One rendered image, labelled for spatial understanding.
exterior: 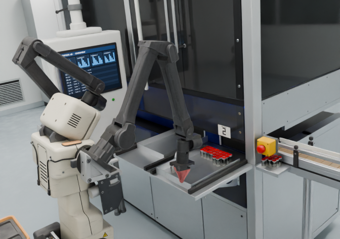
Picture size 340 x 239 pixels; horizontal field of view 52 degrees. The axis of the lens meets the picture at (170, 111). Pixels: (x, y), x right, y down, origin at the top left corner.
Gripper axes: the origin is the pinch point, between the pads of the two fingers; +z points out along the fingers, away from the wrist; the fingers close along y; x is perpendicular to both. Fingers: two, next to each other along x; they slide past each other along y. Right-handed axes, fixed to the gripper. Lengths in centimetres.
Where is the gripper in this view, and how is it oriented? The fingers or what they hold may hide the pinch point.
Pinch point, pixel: (181, 181)
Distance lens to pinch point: 164.2
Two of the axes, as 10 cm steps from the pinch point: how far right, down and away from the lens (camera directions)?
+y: 7.7, -1.0, 6.3
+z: -0.4, 9.8, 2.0
